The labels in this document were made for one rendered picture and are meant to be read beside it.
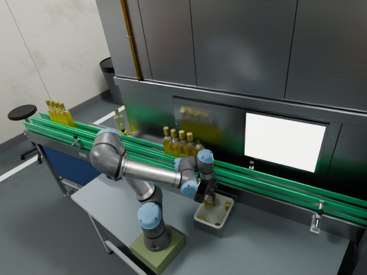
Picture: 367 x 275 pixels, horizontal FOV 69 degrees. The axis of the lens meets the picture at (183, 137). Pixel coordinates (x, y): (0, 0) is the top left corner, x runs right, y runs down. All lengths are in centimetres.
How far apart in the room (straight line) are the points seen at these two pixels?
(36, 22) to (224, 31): 328
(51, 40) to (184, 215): 339
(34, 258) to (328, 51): 270
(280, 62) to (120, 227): 129
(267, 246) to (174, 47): 120
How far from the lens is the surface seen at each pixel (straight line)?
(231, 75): 149
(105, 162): 113
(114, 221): 179
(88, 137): 224
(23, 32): 428
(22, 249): 303
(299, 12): 132
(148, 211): 137
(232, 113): 156
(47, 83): 446
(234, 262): 154
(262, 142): 161
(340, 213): 162
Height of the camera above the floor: 211
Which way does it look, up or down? 36 degrees down
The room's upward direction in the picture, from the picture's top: 7 degrees counter-clockwise
